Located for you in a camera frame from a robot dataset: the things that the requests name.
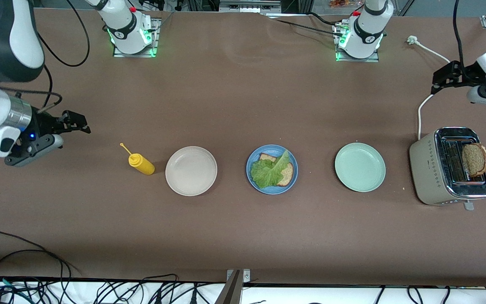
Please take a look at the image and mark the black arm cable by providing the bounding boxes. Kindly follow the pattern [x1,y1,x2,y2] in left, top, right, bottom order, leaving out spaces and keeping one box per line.
[453,0,473,81]
[36,0,91,67]

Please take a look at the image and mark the beige plate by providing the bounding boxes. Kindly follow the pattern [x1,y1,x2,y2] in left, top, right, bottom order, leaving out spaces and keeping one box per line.
[165,146,218,196]

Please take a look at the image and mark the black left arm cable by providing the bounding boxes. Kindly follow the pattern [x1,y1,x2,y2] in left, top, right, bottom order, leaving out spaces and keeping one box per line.
[453,0,473,81]

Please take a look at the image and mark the grey metal box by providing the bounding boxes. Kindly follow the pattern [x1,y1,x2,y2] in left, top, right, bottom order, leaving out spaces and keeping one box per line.
[219,0,281,13]

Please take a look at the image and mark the light green plate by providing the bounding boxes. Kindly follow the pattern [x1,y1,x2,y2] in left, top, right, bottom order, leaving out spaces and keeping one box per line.
[335,143,386,193]

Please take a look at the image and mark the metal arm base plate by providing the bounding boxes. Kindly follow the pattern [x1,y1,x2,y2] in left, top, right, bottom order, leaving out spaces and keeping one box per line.
[112,17,162,58]
[334,19,381,63]

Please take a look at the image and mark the white toaster power cable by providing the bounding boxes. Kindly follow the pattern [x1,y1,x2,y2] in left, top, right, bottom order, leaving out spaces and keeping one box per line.
[408,36,452,141]

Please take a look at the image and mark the green lettuce leaf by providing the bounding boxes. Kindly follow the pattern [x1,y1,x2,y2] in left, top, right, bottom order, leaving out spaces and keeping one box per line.
[250,149,290,189]

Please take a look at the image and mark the blue plate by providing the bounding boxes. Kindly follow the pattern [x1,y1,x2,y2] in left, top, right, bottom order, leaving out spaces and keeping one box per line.
[246,144,299,195]

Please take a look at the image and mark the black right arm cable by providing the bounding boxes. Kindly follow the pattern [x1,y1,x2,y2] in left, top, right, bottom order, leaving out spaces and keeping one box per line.
[36,0,91,67]

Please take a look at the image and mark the black cable on table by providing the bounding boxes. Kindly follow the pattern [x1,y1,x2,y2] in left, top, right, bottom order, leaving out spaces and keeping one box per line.
[264,13,345,38]

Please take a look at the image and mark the aluminium table bracket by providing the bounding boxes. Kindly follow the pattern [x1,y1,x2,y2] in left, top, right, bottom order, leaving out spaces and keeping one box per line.
[214,269,252,304]

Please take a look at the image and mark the brown bread slice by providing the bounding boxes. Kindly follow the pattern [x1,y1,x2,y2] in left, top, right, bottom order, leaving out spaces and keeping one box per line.
[259,153,294,187]
[462,143,486,177]

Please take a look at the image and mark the beige and chrome toaster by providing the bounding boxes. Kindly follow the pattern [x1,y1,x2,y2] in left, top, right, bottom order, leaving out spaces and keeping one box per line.
[409,127,486,211]

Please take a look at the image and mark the yellow mustard squeeze bottle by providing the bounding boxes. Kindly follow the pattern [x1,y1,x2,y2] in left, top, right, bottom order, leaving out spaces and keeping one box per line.
[119,143,156,176]

